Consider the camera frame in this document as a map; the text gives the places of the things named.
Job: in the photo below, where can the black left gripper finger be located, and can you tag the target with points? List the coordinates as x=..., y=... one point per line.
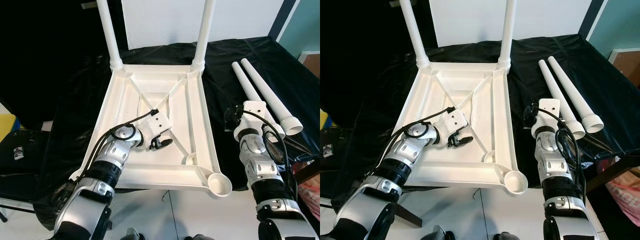
x=466, y=140
x=167, y=142

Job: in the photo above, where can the white plastic children table top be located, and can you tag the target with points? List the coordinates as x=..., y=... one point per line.
x=155, y=80
x=460, y=80

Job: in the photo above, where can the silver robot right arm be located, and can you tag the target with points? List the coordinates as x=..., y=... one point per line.
x=552, y=167
x=260, y=170

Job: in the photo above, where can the brown wooden table leg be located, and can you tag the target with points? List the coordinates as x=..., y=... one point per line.
x=610, y=175
x=409, y=214
x=307, y=172

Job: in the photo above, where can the black shiny table cloth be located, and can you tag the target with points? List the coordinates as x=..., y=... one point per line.
x=65, y=130
x=365, y=130

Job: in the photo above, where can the yellow blue foam mat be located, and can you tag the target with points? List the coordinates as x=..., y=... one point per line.
x=6, y=122
x=323, y=120

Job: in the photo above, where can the silver robot left leg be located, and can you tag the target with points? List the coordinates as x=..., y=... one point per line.
x=134, y=235
x=444, y=235

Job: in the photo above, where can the brown cardboard box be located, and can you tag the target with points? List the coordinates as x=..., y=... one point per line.
x=627, y=65
x=312, y=65

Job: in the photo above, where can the black bag with white label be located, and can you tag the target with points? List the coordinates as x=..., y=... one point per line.
x=19, y=153
x=326, y=151

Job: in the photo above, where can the pink plastic bag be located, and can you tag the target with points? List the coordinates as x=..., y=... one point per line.
x=310, y=197
x=622, y=192

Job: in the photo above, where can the black floor mat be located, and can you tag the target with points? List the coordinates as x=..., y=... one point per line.
x=620, y=227

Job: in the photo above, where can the black metal stand leg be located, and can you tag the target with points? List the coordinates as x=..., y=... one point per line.
x=17, y=206

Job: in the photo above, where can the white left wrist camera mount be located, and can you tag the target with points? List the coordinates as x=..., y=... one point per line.
x=456, y=120
x=161, y=122

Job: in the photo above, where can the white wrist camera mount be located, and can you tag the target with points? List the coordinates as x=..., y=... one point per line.
x=456, y=120
x=254, y=112
x=549, y=110
x=161, y=122

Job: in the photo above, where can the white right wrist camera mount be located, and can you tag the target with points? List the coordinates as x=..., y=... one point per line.
x=549, y=110
x=254, y=112

